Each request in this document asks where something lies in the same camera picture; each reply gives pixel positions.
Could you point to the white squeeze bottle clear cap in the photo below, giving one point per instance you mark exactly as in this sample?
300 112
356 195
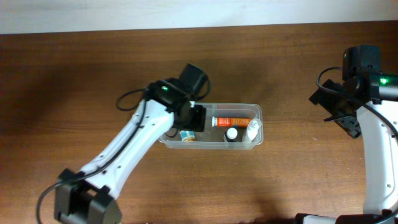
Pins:
252 130

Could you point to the clear plastic container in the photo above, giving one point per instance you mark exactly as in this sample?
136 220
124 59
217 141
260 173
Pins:
213 136

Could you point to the small vial gold cap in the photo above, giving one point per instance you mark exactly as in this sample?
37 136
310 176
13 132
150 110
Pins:
187 136

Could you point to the orange tube white cap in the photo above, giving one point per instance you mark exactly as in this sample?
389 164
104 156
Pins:
230 122

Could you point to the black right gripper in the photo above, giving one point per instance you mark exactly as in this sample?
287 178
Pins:
324 98

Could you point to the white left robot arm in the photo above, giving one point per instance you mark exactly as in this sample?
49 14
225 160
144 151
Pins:
89 196

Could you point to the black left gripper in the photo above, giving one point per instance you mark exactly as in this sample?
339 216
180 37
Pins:
199 124

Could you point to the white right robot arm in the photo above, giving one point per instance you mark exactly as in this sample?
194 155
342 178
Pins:
365 105

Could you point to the dark bottle white cap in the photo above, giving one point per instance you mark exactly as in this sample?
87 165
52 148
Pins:
231 135

